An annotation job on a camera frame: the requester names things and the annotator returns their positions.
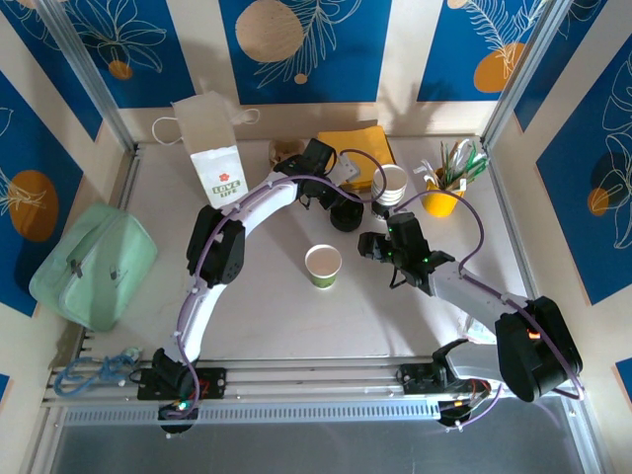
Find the white wrapped straw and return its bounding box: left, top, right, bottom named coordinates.
left=446, top=138, right=473, bottom=187

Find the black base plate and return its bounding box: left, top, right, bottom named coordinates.
left=400, top=362, right=495, bottom=397
left=136, top=367, right=228, bottom=402

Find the black lid stack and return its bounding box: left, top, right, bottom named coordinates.
left=329, top=199, right=365, bottom=233

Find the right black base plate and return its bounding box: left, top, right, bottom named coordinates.
left=400, top=362, right=495, bottom=397

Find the aluminium frame post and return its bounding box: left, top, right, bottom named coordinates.
left=481, top=0, right=579, bottom=152
left=35, top=0, right=145, bottom=155

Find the yellow napkin stack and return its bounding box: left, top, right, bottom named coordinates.
left=316, top=124, right=397, bottom=193

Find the blue cord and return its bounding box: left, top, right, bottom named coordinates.
left=52, top=348, right=144, bottom=399

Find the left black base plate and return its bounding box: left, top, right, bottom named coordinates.
left=136, top=367, right=228, bottom=402

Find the clear plastic package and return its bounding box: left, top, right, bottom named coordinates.
left=461, top=315, right=498, bottom=345

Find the white paper cup stack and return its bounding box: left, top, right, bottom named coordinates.
left=370, top=164, right=408, bottom=206

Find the mint green zip pouch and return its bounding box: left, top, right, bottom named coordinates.
left=28, top=201, right=159, bottom=333

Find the white printed paper bag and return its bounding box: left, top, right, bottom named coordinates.
left=151, top=92, right=262, bottom=208

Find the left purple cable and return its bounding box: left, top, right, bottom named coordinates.
left=162, top=149, right=381, bottom=432

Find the brown cardboard cup carrier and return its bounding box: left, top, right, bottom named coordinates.
left=268, top=138, right=307, bottom=167

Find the green paper coffee cup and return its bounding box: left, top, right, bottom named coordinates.
left=303, top=243, right=343, bottom=291

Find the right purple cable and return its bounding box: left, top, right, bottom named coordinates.
left=392, top=190, right=587, bottom=432

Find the yellow holder cup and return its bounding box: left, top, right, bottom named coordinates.
left=423, top=170, right=468, bottom=218

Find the purple cable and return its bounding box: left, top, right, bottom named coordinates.
left=392, top=190, right=587, bottom=432
left=162, top=149, right=381, bottom=432

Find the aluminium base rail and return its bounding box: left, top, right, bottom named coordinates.
left=41, top=355, right=587, bottom=429

